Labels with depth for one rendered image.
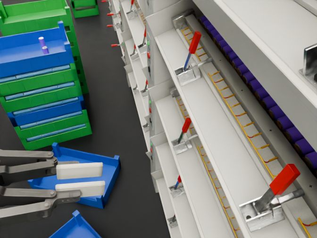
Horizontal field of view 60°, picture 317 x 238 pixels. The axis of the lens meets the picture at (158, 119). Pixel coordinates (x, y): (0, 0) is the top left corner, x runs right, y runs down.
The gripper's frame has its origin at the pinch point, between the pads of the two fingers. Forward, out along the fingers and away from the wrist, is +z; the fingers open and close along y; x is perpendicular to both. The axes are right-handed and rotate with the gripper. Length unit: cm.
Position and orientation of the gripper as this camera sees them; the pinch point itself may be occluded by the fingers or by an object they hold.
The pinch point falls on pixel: (80, 180)
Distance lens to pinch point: 45.2
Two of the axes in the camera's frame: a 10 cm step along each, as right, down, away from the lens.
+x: 2.0, -7.3, -6.6
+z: 9.5, -0.1, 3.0
